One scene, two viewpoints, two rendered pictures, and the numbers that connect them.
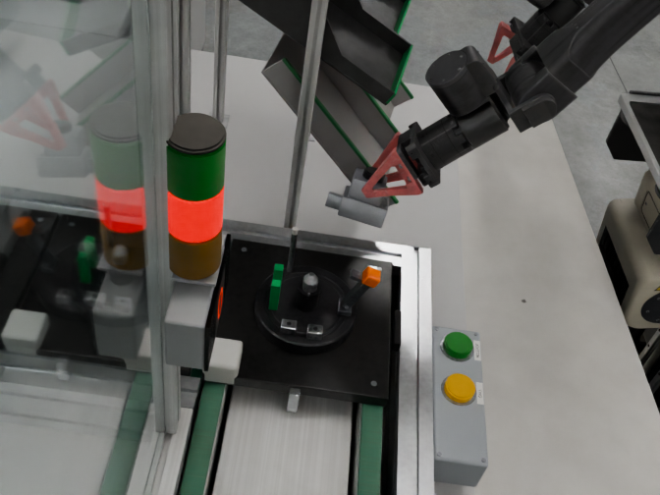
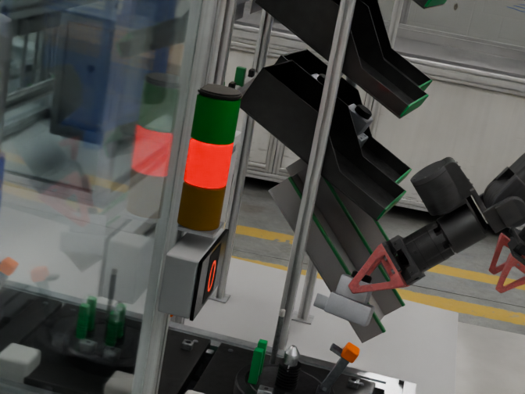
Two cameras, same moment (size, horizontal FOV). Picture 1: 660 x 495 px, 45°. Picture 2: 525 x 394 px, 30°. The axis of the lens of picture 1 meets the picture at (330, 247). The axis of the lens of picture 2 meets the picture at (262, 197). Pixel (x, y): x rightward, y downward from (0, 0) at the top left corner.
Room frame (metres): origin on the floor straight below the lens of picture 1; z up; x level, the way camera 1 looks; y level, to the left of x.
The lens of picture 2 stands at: (-0.52, -0.16, 1.63)
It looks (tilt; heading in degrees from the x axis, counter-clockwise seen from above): 17 degrees down; 12
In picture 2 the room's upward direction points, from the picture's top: 10 degrees clockwise
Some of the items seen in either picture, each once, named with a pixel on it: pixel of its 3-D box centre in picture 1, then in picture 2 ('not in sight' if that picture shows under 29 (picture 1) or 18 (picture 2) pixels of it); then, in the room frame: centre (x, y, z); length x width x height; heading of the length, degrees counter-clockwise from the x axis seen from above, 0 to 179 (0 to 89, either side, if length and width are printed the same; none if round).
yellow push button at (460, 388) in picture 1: (459, 389); not in sight; (0.61, -0.20, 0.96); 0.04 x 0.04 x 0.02
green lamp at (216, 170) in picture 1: (194, 159); (215, 116); (0.49, 0.12, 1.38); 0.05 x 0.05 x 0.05
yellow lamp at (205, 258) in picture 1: (193, 243); (201, 202); (0.49, 0.12, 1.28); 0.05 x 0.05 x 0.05
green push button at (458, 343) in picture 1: (457, 347); not in sight; (0.68, -0.20, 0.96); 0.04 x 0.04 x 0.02
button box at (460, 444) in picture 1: (453, 402); not in sight; (0.61, -0.20, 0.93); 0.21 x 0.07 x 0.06; 3
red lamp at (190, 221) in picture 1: (194, 203); (207, 160); (0.49, 0.12, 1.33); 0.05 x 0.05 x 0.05
